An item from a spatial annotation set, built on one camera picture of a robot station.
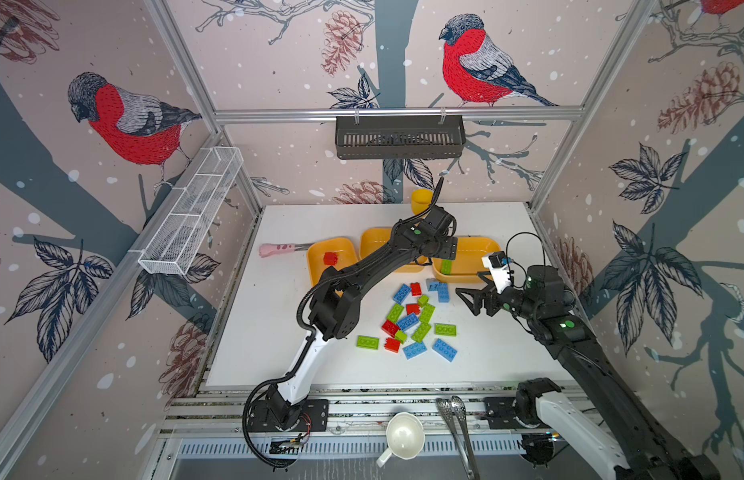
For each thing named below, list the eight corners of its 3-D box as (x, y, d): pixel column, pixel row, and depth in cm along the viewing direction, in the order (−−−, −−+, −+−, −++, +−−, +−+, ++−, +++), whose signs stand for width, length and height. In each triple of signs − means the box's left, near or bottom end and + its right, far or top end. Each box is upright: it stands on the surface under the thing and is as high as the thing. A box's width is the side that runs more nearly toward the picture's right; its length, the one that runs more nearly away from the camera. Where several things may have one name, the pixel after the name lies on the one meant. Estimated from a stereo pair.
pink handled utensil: (261, 256, 109) (259, 252, 107) (262, 248, 111) (260, 244, 109) (312, 249, 111) (311, 244, 109) (312, 241, 113) (310, 237, 111)
